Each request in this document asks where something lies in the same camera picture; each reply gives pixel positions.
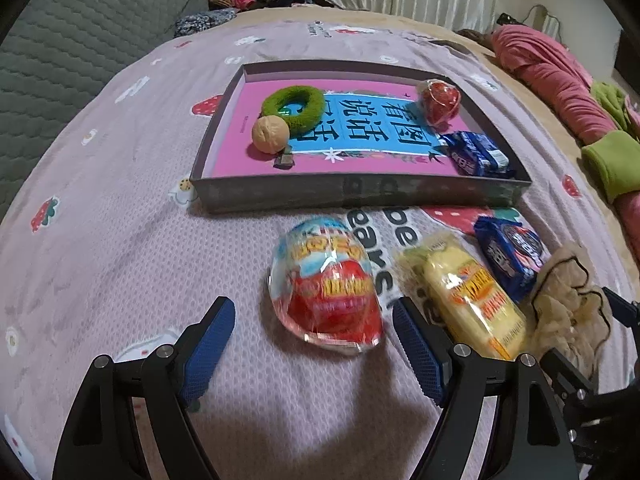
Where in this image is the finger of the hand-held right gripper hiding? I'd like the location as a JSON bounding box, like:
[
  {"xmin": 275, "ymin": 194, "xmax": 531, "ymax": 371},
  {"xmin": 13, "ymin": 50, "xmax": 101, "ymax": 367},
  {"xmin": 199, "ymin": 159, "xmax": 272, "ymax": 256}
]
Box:
[
  {"xmin": 542, "ymin": 350, "xmax": 598, "ymax": 411},
  {"xmin": 602, "ymin": 287, "xmax": 640, "ymax": 331}
]

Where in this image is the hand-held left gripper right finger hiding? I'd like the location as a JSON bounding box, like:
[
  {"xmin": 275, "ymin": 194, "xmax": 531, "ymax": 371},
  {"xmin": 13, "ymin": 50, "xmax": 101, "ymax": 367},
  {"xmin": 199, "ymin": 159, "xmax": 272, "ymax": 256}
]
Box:
[{"xmin": 391, "ymin": 296, "xmax": 581, "ymax": 480}]

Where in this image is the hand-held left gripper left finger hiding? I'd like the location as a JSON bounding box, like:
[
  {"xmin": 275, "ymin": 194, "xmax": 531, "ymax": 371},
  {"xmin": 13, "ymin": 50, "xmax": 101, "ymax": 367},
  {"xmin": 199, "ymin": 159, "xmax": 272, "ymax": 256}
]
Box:
[{"xmin": 52, "ymin": 296, "xmax": 236, "ymax": 480}]

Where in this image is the beige cloth with black trim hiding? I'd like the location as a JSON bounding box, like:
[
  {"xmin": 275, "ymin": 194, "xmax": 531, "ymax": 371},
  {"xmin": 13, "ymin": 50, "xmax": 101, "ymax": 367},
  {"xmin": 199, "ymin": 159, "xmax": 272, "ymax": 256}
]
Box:
[{"xmin": 525, "ymin": 245, "xmax": 613, "ymax": 386}]

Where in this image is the large red egg toy pack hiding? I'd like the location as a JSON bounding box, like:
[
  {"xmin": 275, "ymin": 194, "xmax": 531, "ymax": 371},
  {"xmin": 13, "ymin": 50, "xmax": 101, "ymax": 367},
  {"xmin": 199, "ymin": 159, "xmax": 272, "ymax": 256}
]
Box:
[{"xmin": 270, "ymin": 215, "xmax": 386, "ymax": 356}]

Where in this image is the grey cardboard tray box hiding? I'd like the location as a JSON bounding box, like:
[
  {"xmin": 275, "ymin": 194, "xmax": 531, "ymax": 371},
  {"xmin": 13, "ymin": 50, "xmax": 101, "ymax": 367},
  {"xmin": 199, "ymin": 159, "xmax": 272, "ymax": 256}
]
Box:
[{"xmin": 189, "ymin": 61, "xmax": 532, "ymax": 216}]

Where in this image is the blue cookie packet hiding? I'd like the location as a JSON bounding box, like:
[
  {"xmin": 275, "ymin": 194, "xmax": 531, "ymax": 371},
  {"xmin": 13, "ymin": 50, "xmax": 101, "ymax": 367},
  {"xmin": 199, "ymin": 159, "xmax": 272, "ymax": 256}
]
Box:
[
  {"xmin": 473, "ymin": 216, "xmax": 551, "ymax": 301},
  {"xmin": 440, "ymin": 131, "xmax": 516, "ymax": 177}
]

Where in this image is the walnut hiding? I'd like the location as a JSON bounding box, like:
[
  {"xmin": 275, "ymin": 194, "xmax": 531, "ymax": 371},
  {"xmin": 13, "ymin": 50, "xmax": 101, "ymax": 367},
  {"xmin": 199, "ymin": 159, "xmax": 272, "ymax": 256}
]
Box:
[{"xmin": 251, "ymin": 116, "xmax": 291, "ymax": 154}]

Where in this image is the yellow snack packet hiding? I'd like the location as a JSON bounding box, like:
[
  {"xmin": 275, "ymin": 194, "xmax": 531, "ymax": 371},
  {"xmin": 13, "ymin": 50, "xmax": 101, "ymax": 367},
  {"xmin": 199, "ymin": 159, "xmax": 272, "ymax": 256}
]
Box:
[{"xmin": 395, "ymin": 232, "xmax": 528, "ymax": 361}]

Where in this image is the purple strawberry printed blanket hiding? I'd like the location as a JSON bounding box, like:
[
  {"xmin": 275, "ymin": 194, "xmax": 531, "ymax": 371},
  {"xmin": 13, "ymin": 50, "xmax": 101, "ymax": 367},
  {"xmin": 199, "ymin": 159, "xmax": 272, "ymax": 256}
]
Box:
[{"xmin": 0, "ymin": 20, "xmax": 631, "ymax": 480}]

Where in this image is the green blanket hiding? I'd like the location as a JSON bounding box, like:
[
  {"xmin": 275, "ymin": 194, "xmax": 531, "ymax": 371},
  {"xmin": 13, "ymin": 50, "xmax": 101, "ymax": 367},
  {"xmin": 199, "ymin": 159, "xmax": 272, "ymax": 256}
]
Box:
[{"xmin": 580, "ymin": 81, "xmax": 640, "ymax": 204}]

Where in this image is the pink and blue book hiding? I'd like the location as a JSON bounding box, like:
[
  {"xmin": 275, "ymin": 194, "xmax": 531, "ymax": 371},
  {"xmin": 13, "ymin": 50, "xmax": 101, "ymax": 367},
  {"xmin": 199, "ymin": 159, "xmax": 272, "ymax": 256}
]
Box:
[{"xmin": 205, "ymin": 80, "xmax": 481, "ymax": 178}]

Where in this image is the small red egg toy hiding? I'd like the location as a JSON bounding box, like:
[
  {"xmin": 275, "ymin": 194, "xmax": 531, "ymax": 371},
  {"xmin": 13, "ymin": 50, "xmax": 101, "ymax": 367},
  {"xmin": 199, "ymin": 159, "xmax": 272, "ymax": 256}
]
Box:
[{"xmin": 419, "ymin": 80, "xmax": 461, "ymax": 128}]

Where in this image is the pink quilt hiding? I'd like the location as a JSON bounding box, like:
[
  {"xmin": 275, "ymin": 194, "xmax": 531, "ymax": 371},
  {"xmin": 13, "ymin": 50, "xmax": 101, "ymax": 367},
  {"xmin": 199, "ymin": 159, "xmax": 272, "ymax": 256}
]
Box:
[{"xmin": 490, "ymin": 24, "xmax": 640, "ymax": 256}]

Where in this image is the black television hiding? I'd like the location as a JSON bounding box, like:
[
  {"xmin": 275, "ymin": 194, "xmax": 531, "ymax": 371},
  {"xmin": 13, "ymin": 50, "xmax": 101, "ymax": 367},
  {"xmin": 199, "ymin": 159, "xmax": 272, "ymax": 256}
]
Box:
[{"xmin": 614, "ymin": 30, "xmax": 640, "ymax": 86}]

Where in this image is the white arched mirror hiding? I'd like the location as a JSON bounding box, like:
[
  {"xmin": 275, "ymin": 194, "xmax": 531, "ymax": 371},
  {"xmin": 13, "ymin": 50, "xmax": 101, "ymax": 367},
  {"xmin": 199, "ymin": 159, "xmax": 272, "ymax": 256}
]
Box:
[{"xmin": 527, "ymin": 4, "xmax": 561, "ymax": 36}]

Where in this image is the blue floral cloth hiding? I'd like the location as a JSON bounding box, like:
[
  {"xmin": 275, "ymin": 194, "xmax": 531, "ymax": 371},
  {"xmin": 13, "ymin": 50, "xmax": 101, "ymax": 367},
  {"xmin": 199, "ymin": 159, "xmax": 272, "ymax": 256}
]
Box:
[{"xmin": 173, "ymin": 8, "xmax": 237, "ymax": 38}]

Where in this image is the grey quilted cover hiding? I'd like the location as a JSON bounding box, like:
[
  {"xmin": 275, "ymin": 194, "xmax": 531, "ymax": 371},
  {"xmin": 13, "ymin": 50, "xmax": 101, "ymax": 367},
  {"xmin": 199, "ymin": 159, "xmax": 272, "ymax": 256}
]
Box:
[{"xmin": 0, "ymin": 0, "xmax": 210, "ymax": 226}]

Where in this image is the green fuzzy ring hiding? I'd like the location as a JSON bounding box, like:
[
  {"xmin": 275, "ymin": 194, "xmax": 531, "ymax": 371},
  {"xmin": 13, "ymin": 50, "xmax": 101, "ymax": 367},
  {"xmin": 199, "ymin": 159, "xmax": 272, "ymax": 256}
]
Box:
[{"xmin": 261, "ymin": 86, "xmax": 326, "ymax": 134}]

